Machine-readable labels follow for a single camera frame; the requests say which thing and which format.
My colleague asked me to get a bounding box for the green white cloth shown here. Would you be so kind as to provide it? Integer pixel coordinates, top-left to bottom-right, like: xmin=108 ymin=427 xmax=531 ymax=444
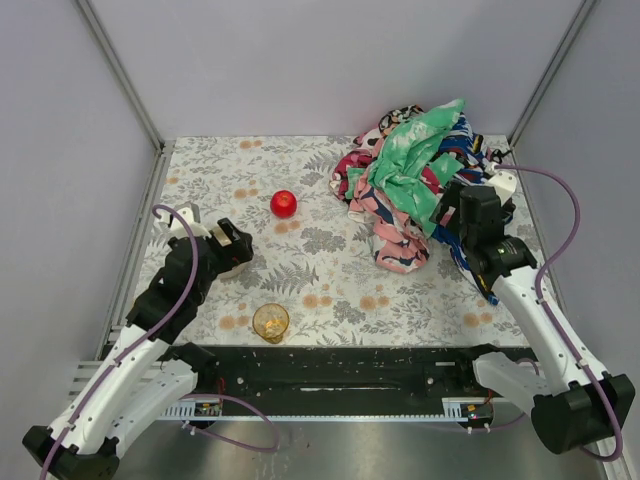
xmin=368 ymin=98 xmax=465 ymax=235

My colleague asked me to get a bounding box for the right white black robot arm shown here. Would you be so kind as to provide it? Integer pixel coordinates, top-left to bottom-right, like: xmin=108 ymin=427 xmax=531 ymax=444
xmin=432 ymin=183 xmax=635 ymax=461

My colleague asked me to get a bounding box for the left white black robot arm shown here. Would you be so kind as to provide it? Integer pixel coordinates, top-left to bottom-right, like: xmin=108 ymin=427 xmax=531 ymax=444
xmin=22 ymin=218 xmax=254 ymax=479

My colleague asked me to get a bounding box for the blue white red cloth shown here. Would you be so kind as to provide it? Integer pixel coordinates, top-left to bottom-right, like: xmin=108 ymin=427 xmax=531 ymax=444
xmin=431 ymin=113 xmax=511 ymax=306

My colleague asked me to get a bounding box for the black multicolour floral cloth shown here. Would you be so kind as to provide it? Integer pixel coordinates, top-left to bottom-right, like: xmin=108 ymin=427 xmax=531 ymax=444
xmin=378 ymin=104 xmax=424 ymax=137

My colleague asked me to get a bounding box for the red pink floral cloth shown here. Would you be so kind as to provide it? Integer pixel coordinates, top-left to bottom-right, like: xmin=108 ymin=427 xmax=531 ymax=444
xmin=329 ymin=127 xmax=384 ymax=201

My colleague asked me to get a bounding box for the beige ceramic bowl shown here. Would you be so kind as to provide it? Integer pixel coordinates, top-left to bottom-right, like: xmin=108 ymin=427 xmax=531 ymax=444
xmin=218 ymin=263 xmax=248 ymax=280

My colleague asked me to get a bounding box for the red apple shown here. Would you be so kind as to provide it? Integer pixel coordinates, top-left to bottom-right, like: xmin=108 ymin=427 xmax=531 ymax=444
xmin=270 ymin=190 xmax=297 ymax=219

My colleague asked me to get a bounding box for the amber glass cup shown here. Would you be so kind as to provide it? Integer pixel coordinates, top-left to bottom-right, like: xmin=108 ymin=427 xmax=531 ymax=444
xmin=252 ymin=303 xmax=290 ymax=344

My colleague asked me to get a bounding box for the floral patterned table mat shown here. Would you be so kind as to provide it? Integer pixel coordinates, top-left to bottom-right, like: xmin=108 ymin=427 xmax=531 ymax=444
xmin=160 ymin=136 xmax=526 ymax=347

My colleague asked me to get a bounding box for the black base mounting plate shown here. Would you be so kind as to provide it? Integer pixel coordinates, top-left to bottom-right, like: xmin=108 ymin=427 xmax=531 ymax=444
xmin=162 ymin=343 xmax=497 ymax=418

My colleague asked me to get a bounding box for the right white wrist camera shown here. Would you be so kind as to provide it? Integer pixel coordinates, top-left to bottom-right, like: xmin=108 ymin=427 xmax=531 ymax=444
xmin=484 ymin=162 xmax=518 ymax=205

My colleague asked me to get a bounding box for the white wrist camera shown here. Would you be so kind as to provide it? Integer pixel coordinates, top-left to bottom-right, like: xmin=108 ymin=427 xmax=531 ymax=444
xmin=484 ymin=162 xmax=518 ymax=205
xmin=158 ymin=202 xmax=211 ymax=239

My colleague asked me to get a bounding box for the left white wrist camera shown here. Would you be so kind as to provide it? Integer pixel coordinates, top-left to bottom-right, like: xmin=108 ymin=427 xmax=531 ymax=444
xmin=158 ymin=202 xmax=211 ymax=239

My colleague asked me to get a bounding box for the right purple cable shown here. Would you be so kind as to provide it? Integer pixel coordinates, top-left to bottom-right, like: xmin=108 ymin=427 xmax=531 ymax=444
xmin=492 ymin=163 xmax=626 ymax=460

